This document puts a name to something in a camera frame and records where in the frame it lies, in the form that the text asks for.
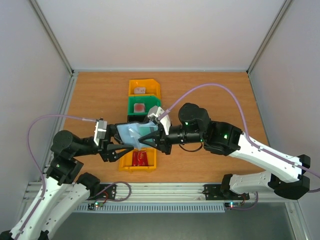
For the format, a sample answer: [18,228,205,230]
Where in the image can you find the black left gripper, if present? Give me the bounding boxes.
[72,123,135,161]

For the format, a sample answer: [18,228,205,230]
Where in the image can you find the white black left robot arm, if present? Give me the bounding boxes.
[0,120,134,240]

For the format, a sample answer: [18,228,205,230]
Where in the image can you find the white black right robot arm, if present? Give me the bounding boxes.
[138,103,311,200]

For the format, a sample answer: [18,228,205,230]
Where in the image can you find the red card in bin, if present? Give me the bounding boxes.
[132,150,149,167]

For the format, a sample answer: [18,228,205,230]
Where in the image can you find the white red-circle cards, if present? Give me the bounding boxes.
[133,103,146,113]

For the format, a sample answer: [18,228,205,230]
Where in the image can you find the beige patterned cards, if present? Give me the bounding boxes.
[133,87,146,95]

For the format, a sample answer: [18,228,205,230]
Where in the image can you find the near yellow plastic bin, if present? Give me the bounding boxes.
[118,148,157,173]

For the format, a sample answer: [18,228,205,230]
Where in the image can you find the yellow plastic bin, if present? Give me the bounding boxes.
[128,78,161,99]
[118,148,157,173]

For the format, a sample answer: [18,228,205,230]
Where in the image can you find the black plastic bin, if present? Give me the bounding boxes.
[127,115,150,123]

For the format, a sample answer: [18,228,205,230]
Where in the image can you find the green plastic bin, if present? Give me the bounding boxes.
[127,95,162,115]

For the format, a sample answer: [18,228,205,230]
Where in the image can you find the far yellow plastic bin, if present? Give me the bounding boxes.
[128,78,161,99]

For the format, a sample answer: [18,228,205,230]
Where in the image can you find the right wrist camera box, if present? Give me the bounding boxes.
[147,105,172,136]

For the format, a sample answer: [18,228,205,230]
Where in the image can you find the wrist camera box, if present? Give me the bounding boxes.
[147,105,172,136]
[93,118,108,146]

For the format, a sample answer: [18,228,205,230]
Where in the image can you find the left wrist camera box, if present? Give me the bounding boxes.
[93,118,108,146]

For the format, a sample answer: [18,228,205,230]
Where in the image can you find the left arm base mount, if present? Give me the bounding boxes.
[88,183,117,201]

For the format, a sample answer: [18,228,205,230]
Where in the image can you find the aluminium front rail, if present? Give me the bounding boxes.
[23,181,298,203]

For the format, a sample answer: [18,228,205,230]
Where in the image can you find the slotted grey cable duct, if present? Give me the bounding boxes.
[74,202,225,214]

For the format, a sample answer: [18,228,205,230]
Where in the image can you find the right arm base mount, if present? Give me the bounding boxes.
[202,184,250,201]

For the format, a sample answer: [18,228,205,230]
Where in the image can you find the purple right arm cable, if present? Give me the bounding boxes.
[161,83,320,211]

